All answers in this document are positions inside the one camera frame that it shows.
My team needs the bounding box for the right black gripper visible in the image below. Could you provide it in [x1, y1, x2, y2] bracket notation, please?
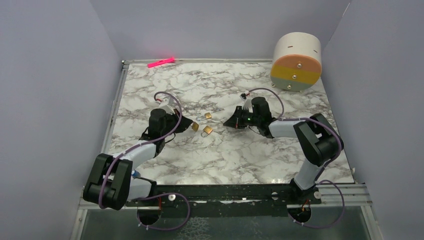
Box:
[223, 106, 260, 130]

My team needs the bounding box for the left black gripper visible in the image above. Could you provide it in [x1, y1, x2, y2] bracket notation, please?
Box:
[161, 108, 193, 138]

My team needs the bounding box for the brass padlock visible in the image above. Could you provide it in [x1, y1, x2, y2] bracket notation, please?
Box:
[196, 112, 212, 121]
[200, 125, 213, 138]
[191, 122, 199, 132]

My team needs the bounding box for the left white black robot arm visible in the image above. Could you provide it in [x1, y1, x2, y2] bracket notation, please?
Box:
[82, 108, 194, 210]

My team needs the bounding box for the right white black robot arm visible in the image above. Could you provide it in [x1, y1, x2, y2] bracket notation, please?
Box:
[223, 97, 344, 204]

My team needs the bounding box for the pink marker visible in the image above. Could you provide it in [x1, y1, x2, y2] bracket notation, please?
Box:
[147, 57, 175, 68]

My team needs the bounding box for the blue capacitor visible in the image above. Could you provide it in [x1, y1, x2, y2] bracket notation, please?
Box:
[131, 170, 140, 179]

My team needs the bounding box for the cream cylinder with coloured face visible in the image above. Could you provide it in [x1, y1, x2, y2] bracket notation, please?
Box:
[270, 32, 323, 92]

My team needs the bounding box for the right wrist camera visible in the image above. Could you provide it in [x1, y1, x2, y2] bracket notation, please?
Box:
[240, 91, 252, 111]

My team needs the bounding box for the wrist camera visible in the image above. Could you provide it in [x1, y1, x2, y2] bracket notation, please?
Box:
[158, 96, 175, 115]
[240, 91, 252, 111]

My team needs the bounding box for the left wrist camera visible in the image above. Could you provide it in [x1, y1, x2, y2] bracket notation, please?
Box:
[158, 96, 175, 115]

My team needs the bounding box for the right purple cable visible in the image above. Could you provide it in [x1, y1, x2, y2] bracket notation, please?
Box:
[246, 87, 346, 230]

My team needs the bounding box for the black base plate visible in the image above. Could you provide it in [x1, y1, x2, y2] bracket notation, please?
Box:
[125, 183, 322, 218]

